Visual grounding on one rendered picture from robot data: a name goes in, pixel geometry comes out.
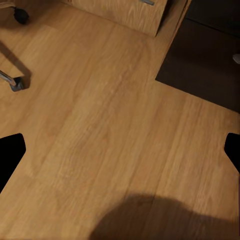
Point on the cabinet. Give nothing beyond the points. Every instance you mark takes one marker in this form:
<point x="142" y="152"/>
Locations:
<point x="143" y="15"/>
<point x="203" y="56"/>

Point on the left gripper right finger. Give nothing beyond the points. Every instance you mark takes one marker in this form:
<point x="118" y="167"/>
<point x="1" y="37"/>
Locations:
<point x="232" y="149"/>

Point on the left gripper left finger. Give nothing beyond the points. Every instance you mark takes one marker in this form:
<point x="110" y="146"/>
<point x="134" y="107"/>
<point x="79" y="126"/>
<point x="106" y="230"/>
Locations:
<point x="12" y="150"/>

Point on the swivel chair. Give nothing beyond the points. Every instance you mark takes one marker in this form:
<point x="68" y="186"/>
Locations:
<point x="21" y="15"/>

